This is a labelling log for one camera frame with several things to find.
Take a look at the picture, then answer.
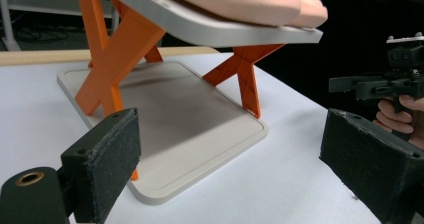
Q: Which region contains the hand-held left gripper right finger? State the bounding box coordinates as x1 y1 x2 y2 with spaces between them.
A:
319 108 424 224

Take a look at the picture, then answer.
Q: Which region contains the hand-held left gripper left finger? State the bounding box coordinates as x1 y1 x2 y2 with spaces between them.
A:
60 107 142 224

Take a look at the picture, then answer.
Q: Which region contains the pink slipper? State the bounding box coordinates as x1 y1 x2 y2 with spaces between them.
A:
149 0 303 27
289 0 329 29

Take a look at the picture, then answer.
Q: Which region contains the white rack with orange legs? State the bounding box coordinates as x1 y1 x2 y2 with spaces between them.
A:
56 0 324 207

